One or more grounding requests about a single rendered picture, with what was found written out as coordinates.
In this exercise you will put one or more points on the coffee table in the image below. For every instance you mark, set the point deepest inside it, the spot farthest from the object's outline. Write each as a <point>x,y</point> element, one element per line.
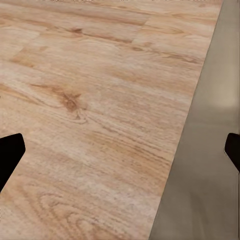
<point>201,198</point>

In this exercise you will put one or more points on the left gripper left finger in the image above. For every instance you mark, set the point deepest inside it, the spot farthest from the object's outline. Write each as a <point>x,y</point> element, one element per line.
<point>12,148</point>

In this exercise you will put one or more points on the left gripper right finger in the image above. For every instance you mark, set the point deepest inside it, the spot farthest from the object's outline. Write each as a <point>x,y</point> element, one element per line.
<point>232,148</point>

